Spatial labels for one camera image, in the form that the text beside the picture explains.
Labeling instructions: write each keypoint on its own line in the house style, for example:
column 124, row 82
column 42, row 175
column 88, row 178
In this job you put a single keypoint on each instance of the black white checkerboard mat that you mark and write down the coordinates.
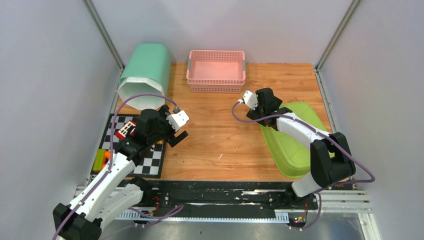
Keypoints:
column 151, row 166

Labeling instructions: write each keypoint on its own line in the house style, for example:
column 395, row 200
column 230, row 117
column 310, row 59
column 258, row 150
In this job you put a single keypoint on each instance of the pink perforated plastic basket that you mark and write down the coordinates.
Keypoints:
column 216, row 71

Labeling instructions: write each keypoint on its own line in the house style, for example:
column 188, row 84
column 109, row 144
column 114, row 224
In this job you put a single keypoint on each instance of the green orange toy block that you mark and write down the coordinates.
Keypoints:
column 101, row 159

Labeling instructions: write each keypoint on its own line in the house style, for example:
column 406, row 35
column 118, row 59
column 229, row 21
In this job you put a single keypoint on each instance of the aluminium frame post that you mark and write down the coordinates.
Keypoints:
column 348, row 15
column 92, row 11

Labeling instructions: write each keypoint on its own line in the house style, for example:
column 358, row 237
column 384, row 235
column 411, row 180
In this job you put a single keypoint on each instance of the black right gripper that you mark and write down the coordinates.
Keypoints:
column 254, row 115

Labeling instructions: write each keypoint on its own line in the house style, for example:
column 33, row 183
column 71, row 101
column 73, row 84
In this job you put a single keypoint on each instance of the right aluminium frame post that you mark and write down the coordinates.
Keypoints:
column 348, row 15

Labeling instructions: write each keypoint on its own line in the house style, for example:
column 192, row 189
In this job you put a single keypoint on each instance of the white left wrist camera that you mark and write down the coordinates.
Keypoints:
column 177, row 120

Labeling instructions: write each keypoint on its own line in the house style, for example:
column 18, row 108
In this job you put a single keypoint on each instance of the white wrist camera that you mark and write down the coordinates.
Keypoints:
column 250, row 99
column 177, row 120

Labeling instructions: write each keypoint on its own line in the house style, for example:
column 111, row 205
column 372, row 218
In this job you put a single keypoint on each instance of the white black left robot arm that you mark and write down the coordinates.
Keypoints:
column 88, row 214

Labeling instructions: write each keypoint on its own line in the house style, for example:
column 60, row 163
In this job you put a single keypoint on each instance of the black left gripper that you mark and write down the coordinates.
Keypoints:
column 163, row 112

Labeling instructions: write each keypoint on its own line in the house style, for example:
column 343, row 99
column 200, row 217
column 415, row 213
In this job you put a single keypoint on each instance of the large lime green tub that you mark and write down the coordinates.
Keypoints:
column 291, row 157

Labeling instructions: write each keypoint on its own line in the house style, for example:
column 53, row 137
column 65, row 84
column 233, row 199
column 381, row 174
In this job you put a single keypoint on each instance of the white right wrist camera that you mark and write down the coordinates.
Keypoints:
column 250, row 99

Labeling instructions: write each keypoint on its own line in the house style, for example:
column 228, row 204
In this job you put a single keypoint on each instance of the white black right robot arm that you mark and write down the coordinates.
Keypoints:
column 329, row 154

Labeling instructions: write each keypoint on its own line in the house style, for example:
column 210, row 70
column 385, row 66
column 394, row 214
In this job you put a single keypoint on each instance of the left aluminium frame post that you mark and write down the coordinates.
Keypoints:
column 92, row 11

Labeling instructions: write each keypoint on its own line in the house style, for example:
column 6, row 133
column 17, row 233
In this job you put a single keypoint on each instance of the red white toy block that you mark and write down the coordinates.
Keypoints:
column 125, row 129

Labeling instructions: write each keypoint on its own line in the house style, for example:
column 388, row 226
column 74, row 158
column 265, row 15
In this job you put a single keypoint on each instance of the mint green trash bin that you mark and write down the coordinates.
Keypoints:
column 147, row 72

